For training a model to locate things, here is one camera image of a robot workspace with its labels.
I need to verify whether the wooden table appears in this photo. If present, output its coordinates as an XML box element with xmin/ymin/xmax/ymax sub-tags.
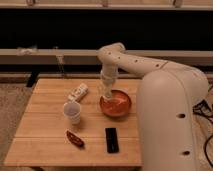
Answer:
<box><xmin>4</xmin><ymin>79</ymin><xmax>141</xmax><ymax>167</ymax></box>

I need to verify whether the white plastic cup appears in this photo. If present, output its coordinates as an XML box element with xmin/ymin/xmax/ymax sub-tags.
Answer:
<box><xmin>63</xmin><ymin>101</ymin><xmax>81</xmax><ymax>125</ymax></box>

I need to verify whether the black cable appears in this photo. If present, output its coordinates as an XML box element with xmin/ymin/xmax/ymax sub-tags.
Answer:
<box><xmin>192</xmin><ymin>83</ymin><xmax>213</xmax><ymax>168</ymax></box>

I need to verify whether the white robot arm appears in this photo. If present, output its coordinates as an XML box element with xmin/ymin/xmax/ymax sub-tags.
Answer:
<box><xmin>98</xmin><ymin>43</ymin><xmax>209</xmax><ymax>171</ymax></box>

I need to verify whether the red chili pepper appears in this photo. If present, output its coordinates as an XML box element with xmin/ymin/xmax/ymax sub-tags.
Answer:
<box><xmin>66</xmin><ymin>131</ymin><xmax>84</xmax><ymax>148</ymax></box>

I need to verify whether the orange ceramic bowl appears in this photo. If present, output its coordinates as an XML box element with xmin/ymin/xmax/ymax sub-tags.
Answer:
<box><xmin>99</xmin><ymin>90</ymin><xmax>132</xmax><ymax>117</ymax></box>

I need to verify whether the black rectangular bar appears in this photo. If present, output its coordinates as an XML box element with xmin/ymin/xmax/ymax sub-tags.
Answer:
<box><xmin>105</xmin><ymin>128</ymin><xmax>119</xmax><ymax>153</ymax></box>

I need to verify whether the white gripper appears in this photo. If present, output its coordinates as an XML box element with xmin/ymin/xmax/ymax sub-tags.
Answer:
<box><xmin>100</xmin><ymin>68</ymin><xmax>118</xmax><ymax>94</ymax></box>

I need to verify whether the white snack packet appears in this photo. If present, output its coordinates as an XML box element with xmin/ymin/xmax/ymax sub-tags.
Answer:
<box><xmin>68</xmin><ymin>83</ymin><xmax>88</xmax><ymax>102</ymax></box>

